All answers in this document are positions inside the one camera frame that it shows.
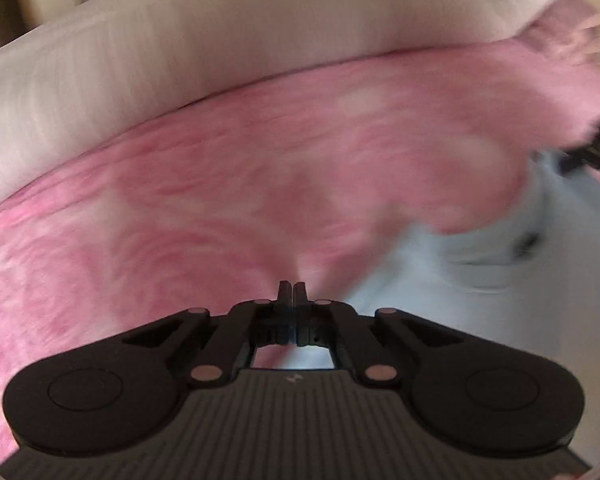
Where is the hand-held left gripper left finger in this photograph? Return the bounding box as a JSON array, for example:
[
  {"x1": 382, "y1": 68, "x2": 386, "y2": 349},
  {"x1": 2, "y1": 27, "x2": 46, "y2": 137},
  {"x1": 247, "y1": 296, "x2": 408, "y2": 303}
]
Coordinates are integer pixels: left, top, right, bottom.
[{"x1": 122, "y1": 280, "x2": 294, "y2": 388}]

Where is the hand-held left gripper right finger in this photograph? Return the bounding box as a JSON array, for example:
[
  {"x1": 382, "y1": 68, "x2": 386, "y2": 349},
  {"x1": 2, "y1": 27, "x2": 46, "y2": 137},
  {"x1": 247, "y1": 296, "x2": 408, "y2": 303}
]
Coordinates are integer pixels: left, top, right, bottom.
[{"x1": 293, "y1": 282, "x2": 464, "y2": 389}]

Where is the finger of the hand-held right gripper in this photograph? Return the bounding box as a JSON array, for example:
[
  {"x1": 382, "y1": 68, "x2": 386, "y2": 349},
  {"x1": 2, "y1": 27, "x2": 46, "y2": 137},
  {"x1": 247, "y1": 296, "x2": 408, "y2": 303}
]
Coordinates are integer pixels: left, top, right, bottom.
[{"x1": 560, "y1": 114, "x2": 600, "y2": 177}]

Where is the light blue garment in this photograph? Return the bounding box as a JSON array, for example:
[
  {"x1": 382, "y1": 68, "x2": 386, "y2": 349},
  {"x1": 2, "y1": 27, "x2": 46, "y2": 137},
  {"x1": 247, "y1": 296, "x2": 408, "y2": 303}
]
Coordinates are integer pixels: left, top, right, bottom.
[{"x1": 280, "y1": 149, "x2": 600, "y2": 477}]

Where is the pink printed blanket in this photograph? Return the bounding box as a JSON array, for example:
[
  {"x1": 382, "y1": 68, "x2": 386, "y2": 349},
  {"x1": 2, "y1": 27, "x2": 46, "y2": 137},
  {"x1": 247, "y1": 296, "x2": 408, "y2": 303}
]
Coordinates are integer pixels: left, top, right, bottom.
[{"x1": 0, "y1": 0, "x2": 600, "y2": 471}]

